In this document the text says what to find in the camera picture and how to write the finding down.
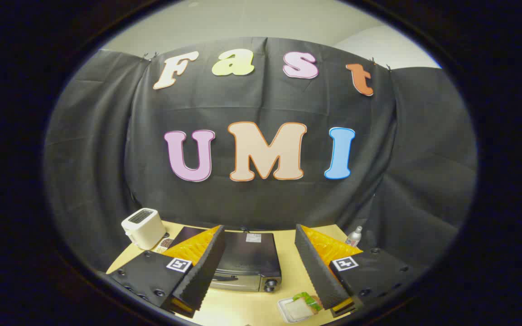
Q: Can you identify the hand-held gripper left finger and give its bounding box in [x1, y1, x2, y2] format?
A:
[107, 225, 226, 318]

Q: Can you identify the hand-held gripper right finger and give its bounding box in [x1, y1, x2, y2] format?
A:
[295, 224, 418, 317]

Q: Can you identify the black toaster oven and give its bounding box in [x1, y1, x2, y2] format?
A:
[170, 226, 283, 293]

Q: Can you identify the lettuce sandwich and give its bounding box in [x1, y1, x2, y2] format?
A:
[287, 292, 323, 322]

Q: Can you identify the white pop-up toaster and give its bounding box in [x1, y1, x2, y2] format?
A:
[121, 208, 167, 250]

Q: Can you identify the small patterned dish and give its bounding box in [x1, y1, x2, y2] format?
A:
[155, 235, 174, 253]

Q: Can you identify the white pink drink bottle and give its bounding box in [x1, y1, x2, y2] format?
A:
[345, 226, 363, 248]

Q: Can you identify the white plastic tray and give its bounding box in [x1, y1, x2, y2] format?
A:
[277, 297, 320, 324]

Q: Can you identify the black backdrop cloth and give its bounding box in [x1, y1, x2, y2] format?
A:
[43, 37, 478, 272]

